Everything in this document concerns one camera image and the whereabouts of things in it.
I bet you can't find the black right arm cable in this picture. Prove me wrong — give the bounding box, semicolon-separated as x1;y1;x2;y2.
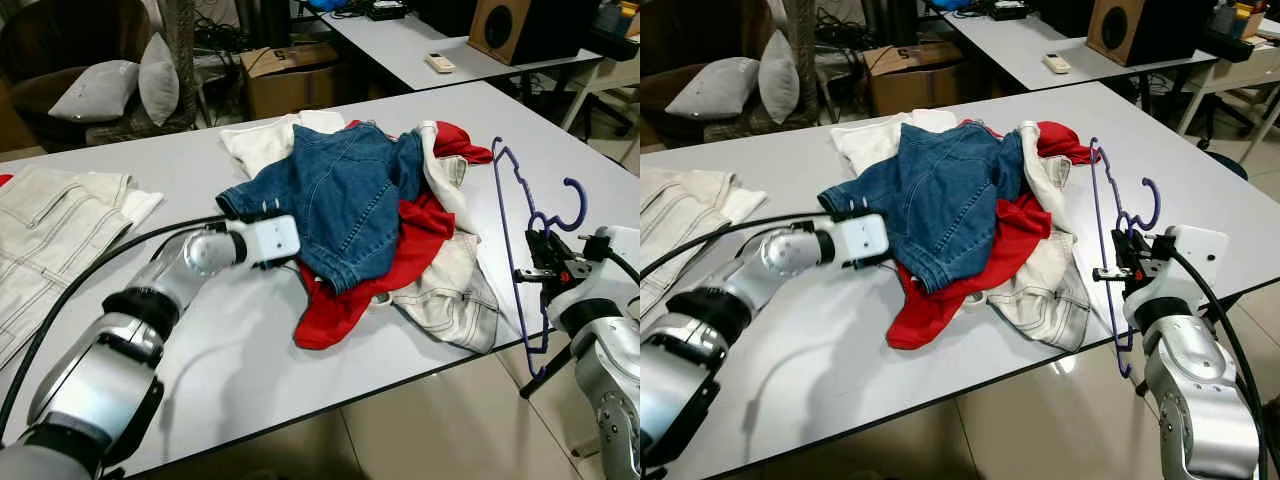
1170;245;1266;480
600;245;641;286

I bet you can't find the white desk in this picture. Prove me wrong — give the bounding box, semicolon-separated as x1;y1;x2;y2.
1180;40;1280;151
575;30;641;141

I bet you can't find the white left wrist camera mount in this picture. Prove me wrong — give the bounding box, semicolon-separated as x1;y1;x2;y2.
243;214;301;269
833;213;891;269

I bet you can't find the wooden speaker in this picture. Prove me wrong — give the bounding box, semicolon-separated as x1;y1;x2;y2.
468;0;601;66
1087;0;1216;66

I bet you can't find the purple plastic hanger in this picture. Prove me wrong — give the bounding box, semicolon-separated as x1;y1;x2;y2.
490;137;589;379
1088;137;1163;379

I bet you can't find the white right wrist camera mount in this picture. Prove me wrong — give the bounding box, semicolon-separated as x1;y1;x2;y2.
1125;225;1229;321
572;226;641;306

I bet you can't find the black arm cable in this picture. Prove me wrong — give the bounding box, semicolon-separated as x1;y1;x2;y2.
640;213;833;281
0;213;241;441
600;245;641;286
1170;245;1266;480

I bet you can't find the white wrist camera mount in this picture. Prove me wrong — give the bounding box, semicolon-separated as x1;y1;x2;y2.
572;226;641;306
833;213;891;269
1125;225;1229;321
243;214;301;269

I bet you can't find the red cotton garment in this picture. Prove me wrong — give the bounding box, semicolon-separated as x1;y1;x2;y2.
295;120;496;351
885;120;1099;351

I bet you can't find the cream denim jacket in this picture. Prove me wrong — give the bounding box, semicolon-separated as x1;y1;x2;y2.
640;165;763;321
0;165;166;371
985;120;1093;353
385;120;501;354

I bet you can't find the brown armchair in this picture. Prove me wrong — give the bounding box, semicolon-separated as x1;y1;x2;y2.
0;0;201;153
640;0;821;151

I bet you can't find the open cardboard box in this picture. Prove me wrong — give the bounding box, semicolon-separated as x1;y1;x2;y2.
865;42;976;116
240;42;351;121

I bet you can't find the black table leg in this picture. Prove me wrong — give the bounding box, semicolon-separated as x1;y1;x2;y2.
520;345;576;399

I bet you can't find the dark blue stool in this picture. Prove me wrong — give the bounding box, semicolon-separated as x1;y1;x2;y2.
1205;150;1251;183

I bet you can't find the white side table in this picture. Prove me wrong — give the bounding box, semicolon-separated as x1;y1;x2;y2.
940;5;1221;136
320;5;606;136

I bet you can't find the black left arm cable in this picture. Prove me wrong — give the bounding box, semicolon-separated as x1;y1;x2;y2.
0;213;241;441
640;213;833;281

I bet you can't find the blue denim jacket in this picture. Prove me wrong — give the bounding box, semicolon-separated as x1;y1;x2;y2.
215;122;429;296
817;122;1031;296

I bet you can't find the grey pillow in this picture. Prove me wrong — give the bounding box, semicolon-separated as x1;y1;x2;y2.
758;30;801;126
48;60;141;123
665;57;761;121
138;32;181;126

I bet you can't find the white cotton garment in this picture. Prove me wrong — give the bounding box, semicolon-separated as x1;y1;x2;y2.
220;110;348;181
830;108;961;179

